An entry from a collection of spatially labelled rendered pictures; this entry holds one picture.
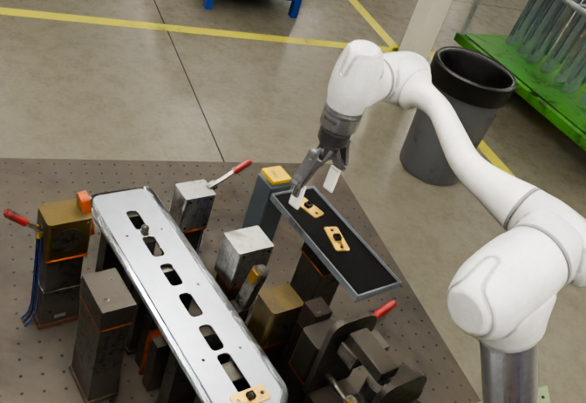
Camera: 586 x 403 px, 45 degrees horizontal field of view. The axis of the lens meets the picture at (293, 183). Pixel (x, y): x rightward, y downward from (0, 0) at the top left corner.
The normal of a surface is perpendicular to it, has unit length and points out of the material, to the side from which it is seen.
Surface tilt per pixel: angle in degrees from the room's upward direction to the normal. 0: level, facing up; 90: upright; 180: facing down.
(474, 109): 93
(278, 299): 0
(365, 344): 0
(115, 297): 0
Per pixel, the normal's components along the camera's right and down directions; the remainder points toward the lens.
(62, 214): 0.27, -0.78
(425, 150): -0.60, 0.37
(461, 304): -0.78, 0.32
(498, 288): -0.02, -0.33
